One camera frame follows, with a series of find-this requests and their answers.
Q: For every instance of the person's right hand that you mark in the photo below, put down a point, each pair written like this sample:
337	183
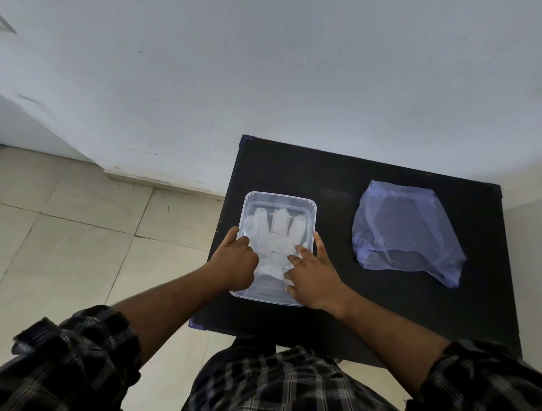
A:
317	283

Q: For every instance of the person's left hand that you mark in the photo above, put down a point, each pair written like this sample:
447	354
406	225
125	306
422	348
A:
233	264

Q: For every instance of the person's left thumb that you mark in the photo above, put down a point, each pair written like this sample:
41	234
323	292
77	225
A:
230	237

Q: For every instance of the person's right middle finger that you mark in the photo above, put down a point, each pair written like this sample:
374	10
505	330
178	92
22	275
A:
296	260

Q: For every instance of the person's right thumb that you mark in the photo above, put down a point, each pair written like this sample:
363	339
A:
320	247

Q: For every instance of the person's right little finger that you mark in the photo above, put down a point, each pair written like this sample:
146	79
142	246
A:
291	291

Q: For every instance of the clear plastic lidded container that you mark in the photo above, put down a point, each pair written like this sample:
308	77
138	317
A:
279	202

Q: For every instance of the person's left forearm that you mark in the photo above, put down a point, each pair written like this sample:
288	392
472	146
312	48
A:
169	300

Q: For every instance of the person's right forearm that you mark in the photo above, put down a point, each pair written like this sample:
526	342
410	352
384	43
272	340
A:
389	338

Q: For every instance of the transparent disposable glove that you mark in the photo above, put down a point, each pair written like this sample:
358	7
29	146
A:
275	235

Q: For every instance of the translucent blue plastic bag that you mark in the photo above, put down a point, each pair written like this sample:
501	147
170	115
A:
402	233

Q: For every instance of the dark plaid shirt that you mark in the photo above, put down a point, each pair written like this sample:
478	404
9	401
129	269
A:
275	381

